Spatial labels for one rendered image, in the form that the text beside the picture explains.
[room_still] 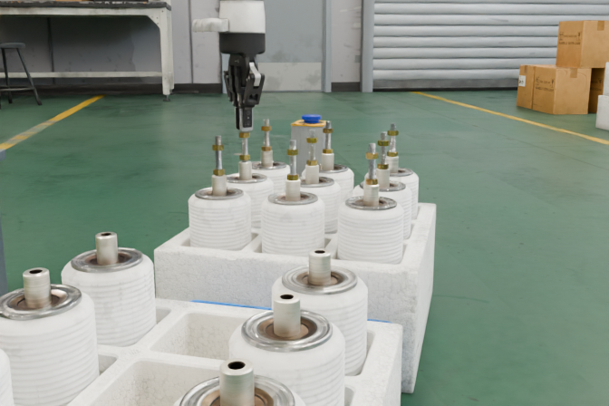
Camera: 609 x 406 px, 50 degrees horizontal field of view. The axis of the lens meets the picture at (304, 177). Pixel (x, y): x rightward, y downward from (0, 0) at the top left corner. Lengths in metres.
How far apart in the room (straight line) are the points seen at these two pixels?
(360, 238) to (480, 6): 5.63
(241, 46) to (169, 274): 0.37
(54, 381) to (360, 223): 0.47
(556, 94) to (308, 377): 4.13
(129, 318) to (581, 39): 4.15
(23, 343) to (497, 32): 6.13
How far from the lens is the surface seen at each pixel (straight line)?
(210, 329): 0.78
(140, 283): 0.72
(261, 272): 0.94
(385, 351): 0.68
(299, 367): 0.52
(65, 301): 0.64
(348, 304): 0.63
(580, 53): 4.64
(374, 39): 6.15
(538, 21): 6.71
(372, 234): 0.92
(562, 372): 1.09
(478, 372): 1.05
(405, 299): 0.91
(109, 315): 0.72
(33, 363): 0.63
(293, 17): 6.07
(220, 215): 0.98
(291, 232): 0.95
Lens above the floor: 0.49
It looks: 12 degrees down
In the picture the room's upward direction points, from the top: straight up
